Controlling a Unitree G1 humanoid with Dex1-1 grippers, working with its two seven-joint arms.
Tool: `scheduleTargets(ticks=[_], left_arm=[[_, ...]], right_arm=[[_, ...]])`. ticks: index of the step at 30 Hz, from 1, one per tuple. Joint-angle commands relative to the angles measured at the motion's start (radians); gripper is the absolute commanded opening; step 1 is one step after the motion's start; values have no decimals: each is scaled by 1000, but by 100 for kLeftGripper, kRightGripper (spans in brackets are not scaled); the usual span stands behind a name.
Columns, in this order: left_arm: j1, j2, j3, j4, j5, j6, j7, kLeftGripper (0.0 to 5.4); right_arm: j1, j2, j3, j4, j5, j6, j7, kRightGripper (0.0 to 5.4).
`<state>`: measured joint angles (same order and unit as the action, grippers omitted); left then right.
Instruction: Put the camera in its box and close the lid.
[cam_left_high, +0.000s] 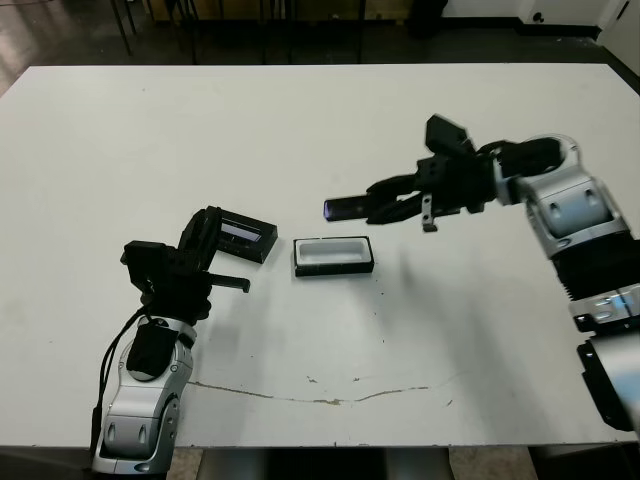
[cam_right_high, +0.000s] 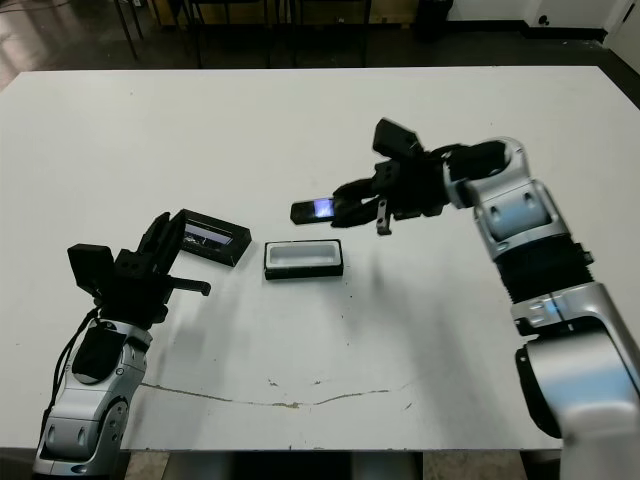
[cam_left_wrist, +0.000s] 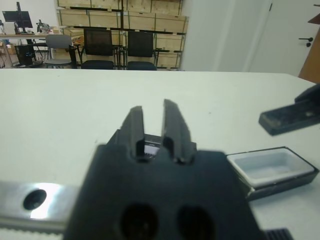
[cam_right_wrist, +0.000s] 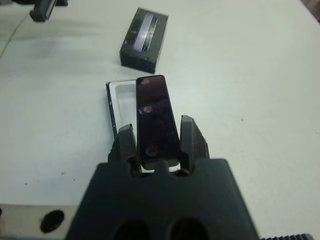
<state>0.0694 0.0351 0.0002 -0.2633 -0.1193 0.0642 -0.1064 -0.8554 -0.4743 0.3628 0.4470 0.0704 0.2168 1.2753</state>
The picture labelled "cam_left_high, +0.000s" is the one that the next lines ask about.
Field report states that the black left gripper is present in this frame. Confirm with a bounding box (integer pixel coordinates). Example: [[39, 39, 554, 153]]
[[141, 204, 251, 325]]

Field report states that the black box lid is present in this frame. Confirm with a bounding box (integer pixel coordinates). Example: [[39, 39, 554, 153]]
[[215, 209, 279, 265]]

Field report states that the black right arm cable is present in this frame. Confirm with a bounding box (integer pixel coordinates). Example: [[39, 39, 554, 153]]
[[472, 139, 531, 166]]

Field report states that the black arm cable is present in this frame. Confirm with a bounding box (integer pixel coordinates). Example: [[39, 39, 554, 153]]
[[472, 139, 531, 166], [88, 304, 151, 454]]

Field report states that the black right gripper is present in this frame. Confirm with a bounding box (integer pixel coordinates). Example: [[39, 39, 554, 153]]
[[365, 148, 500, 235]]

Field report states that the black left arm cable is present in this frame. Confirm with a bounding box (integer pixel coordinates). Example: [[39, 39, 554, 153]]
[[88, 304, 151, 454]]

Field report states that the white cabinet panel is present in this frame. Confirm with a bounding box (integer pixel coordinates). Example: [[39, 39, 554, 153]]
[[597, 0, 634, 51]]

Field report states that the black slanted metal leg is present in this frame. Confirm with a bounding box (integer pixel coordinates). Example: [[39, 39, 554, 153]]
[[112, 0, 136, 56]]

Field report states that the black phone-like camera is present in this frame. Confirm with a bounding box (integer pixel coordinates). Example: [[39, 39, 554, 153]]
[[322, 195, 374, 222]]

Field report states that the black box base white insert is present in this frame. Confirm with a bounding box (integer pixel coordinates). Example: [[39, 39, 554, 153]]
[[292, 234, 375, 279]]

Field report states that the grey robot lower body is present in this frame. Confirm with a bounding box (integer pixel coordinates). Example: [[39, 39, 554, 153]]
[[199, 448, 451, 480]]

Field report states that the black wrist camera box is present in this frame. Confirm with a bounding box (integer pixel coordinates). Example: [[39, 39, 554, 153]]
[[119, 240, 170, 294], [424, 113, 475, 159]]

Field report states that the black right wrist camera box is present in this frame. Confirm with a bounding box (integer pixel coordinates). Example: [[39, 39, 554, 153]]
[[424, 113, 475, 159]]

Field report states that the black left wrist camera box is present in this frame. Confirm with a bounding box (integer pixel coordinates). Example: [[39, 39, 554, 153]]
[[119, 240, 170, 294]]

